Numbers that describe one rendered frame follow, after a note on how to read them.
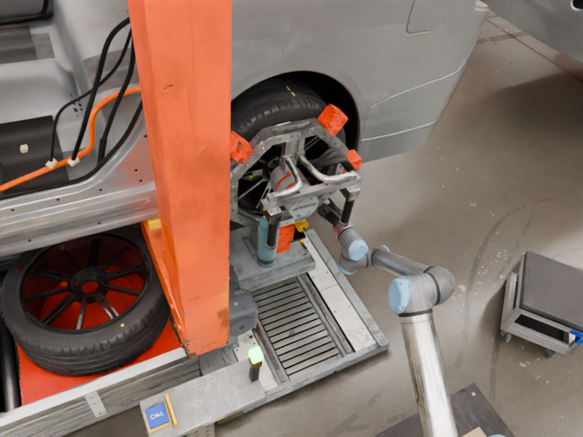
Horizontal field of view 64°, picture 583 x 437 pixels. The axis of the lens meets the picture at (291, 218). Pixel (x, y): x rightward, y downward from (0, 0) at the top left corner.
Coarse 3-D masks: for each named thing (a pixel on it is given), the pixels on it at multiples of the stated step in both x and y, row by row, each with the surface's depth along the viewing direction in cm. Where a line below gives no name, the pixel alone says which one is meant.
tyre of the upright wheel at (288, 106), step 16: (272, 80) 189; (288, 80) 192; (240, 96) 183; (256, 96) 181; (272, 96) 181; (288, 96) 182; (304, 96) 186; (240, 112) 179; (256, 112) 176; (272, 112) 176; (288, 112) 180; (304, 112) 183; (320, 112) 187; (240, 128) 176; (256, 128) 178
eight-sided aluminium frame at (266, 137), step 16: (272, 128) 177; (288, 128) 180; (304, 128) 179; (320, 128) 181; (256, 144) 178; (272, 144) 176; (336, 144) 192; (256, 160) 178; (240, 176) 180; (240, 208) 203; (240, 224) 201; (256, 224) 206; (288, 224) 217
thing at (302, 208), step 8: (280, 168) 194; (272, 176) 196; (280, 176) 191; (288, 176) 190; (304, 176) 194; (272, 184) 194; (280, 184) 190; (288, 184) 188; (304, 184) 187; (304, 200) 185; (312, 200) 188; (288, 208) 187; (296, 208) 186; (304, 208) 189; (312, 208) 191; (296, 216) 190; (304, 216) 192
